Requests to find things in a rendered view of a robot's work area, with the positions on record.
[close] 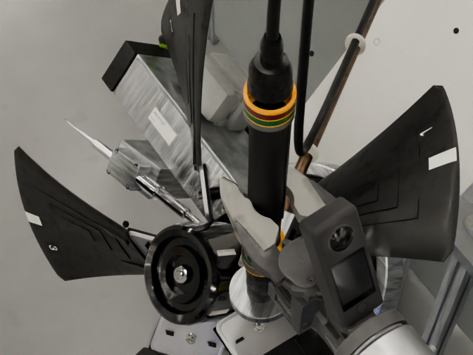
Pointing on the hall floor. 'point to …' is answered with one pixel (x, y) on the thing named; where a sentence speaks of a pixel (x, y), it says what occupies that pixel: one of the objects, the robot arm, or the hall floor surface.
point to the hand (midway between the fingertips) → (249, 172)
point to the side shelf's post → (448, 306)
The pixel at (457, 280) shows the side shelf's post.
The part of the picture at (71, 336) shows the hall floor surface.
